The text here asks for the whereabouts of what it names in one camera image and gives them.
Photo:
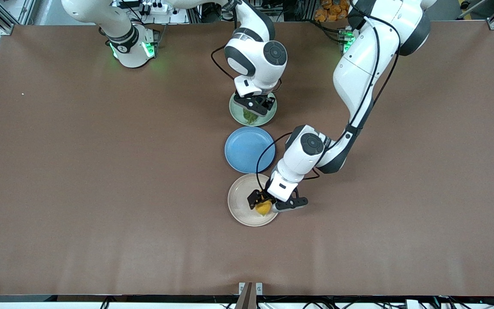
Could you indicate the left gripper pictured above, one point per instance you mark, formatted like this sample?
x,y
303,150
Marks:
x,y
256,198

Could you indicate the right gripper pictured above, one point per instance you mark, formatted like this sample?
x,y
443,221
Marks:
x,y
264,104

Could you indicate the yellow lemon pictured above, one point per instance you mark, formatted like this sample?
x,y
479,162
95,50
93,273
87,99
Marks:
x,y
264,209

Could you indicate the green lettuce leaf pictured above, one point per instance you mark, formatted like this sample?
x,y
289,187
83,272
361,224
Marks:
x,y
250,116

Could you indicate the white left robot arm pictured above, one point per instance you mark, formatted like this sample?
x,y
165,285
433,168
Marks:
x,y
358,64

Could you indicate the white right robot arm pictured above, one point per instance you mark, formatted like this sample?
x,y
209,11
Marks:
x,y
255,56

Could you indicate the beige round plate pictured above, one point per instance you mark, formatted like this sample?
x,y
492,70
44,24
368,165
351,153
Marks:
x,y
240,201

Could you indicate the pale green round plate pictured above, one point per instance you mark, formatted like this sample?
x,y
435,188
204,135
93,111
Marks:
x,y
236,112

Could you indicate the blue round plate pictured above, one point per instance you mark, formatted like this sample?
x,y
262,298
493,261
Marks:
x,y
242,150

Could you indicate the bag of orange items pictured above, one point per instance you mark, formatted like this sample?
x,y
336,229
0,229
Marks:
x,y
332,10

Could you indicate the white power strip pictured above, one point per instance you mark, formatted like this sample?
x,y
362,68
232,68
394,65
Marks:
x,y
157,7

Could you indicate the metal table edge bracket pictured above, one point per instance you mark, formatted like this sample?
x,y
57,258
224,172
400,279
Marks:
x,y
249,296

